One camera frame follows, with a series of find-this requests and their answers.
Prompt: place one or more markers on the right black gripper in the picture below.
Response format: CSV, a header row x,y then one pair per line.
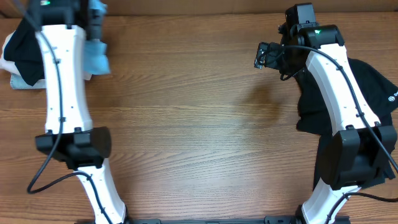
x,y
273,61

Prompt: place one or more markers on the folded beige garment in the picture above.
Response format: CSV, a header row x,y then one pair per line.
x,y
8,65

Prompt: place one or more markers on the folded light denim garment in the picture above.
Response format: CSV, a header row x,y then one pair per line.
x,y
17,83

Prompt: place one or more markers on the black t-shirt with logo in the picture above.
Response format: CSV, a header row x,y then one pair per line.
x,y
335,101

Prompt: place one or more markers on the folded black garment on pile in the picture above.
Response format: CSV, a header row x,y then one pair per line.
x,y
23,49

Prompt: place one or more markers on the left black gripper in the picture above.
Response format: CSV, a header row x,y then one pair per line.
x,y
94,23

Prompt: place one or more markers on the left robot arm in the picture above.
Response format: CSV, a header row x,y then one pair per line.
x,y
63,29

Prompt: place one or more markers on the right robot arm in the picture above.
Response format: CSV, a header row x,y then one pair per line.
x,y
360,147

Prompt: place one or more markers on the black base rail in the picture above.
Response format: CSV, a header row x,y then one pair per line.
x,y
265,220

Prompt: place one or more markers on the light blue printed t-shirt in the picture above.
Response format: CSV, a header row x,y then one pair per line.
x,y
95,61

